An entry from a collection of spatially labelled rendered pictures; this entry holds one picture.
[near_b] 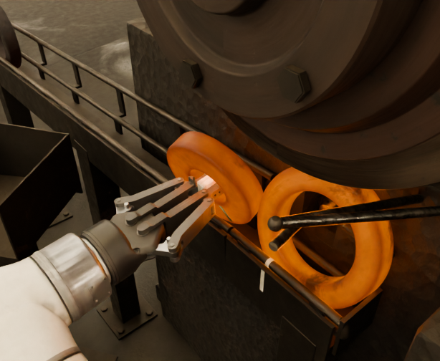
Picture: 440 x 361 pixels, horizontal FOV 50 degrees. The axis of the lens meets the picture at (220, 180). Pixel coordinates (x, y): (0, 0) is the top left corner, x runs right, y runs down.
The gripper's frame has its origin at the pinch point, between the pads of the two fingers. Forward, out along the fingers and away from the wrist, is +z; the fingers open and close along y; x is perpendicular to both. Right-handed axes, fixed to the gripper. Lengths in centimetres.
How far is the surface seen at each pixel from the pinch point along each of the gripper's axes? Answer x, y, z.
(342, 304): -6.3, 22.0, -0.8
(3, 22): -2, -90, 6
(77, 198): -75, -101, 13
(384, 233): 3.2, 23.0, 3.8
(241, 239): -5.2, 6.6, -2.5
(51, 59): -75, -222, 65
